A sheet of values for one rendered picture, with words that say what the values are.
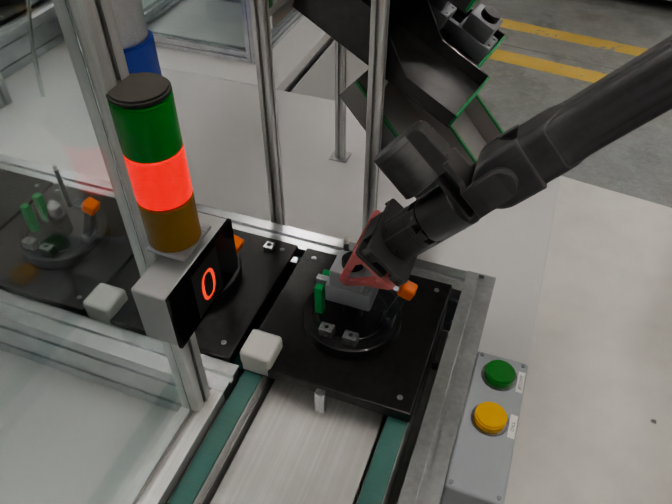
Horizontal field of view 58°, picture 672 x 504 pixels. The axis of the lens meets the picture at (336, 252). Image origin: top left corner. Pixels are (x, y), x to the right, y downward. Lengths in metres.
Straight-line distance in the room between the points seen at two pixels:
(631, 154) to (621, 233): 1.92
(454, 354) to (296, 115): 0.84
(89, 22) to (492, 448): 0.63
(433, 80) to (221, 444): 0.58
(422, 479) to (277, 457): 0.19
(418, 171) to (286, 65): 1.13
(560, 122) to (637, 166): 2.51
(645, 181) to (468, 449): 2.37
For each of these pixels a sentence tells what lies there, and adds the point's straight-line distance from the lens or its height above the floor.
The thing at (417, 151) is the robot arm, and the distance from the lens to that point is 0.66.
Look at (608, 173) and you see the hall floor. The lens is 3.04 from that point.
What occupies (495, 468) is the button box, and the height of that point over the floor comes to 0.96.
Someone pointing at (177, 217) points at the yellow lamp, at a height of 1.30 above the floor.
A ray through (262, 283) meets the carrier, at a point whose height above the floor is 0.97.
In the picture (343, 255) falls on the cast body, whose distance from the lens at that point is 0.80.
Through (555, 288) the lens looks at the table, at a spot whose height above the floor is 0.86.
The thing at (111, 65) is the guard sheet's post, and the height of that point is 1.43.
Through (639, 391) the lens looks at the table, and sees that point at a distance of 1.05.
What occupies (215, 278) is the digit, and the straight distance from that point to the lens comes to 0.64.
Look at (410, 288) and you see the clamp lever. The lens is 0.80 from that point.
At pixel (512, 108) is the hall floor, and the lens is 3.37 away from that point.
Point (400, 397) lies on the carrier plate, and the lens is 0.81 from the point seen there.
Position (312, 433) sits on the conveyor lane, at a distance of 0.85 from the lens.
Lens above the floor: 1.65
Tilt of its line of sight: 44 degrees down
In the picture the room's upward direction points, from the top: straight up
